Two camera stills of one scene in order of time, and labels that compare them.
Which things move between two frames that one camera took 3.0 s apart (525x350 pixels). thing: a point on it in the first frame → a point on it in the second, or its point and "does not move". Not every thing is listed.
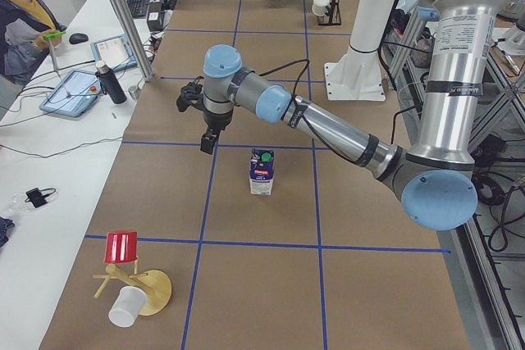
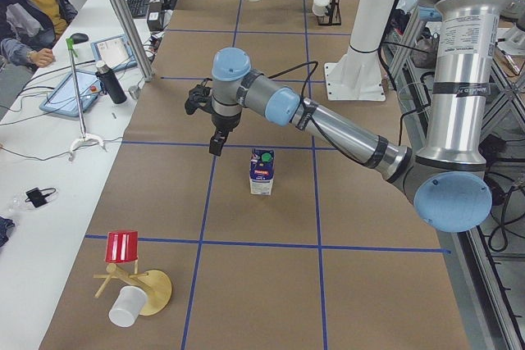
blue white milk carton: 262,170 does not move
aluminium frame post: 123,8 does not move
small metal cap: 134,91 does not move
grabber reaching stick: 49,36 → 84,136
